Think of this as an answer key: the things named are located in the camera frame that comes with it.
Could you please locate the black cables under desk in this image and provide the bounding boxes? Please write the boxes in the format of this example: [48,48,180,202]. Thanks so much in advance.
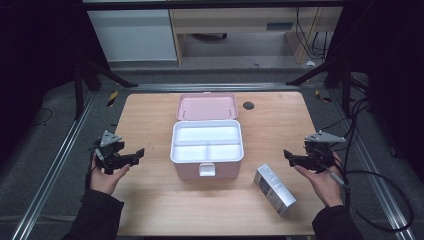
[294,7,334,61]

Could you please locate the white divided tray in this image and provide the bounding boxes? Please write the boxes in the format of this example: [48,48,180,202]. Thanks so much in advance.
[170,119,244,164]

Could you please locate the small medicine carton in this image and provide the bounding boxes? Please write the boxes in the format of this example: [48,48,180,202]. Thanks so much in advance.
[253,163,297,218]

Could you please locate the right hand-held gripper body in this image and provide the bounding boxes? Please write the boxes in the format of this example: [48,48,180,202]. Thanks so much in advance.
[303,130,346,174]

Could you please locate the person's left hand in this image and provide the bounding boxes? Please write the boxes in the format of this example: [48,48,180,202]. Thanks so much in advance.
[89,157,131,196]

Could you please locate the yellow black tape strip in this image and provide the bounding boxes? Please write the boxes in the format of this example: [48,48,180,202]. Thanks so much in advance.
[106,90,119,108]
[314,89,333,104]

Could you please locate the pink storage box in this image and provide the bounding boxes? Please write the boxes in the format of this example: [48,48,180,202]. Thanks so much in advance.
[169,92,245,181]

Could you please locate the black metal stand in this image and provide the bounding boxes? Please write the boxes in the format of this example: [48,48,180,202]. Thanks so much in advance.
[285,58,369,118]
[71,56,139,121]

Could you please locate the person's right hand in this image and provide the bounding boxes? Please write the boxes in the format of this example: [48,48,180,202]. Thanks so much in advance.
[294,153,345,208]

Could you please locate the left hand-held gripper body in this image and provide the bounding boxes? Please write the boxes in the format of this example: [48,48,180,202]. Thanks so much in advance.
[93,130,126,175]

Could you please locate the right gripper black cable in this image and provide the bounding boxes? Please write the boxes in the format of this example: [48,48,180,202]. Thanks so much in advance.
[319,98,415,234]

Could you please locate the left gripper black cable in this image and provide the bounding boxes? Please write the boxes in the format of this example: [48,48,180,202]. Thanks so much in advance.
[84,146,102,191]

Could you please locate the thin black floor cable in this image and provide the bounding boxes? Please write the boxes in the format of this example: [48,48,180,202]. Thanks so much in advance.
[30,107,54,127]

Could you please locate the light wooden desk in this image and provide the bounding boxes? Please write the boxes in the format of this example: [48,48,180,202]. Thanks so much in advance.
[168,6,344,65]

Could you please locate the white cabinet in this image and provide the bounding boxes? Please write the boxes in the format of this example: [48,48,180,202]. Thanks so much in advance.
[86,8,178,63]

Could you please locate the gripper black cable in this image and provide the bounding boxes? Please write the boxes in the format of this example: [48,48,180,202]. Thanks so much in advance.
[84,146,102,191]
[319,98,415,234]

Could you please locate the aluminium floor rail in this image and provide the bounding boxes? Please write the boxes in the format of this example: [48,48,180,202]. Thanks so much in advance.
[128,82,301,93]
[10,93,98,240]
[329,94,417,240]

